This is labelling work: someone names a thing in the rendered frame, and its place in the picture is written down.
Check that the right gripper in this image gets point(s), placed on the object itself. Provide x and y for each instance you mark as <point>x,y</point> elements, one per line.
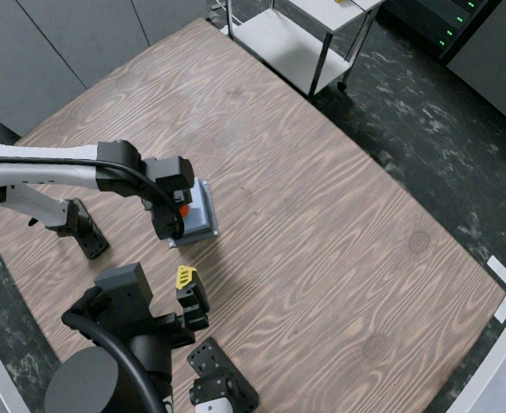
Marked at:
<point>154,351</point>

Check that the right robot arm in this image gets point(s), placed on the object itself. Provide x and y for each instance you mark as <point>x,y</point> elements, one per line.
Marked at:
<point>90,381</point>

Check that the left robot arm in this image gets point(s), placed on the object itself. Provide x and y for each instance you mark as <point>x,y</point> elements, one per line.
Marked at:
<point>20,166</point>

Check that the light blue plate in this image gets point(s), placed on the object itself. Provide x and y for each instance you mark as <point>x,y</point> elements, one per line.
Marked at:
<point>197,211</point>

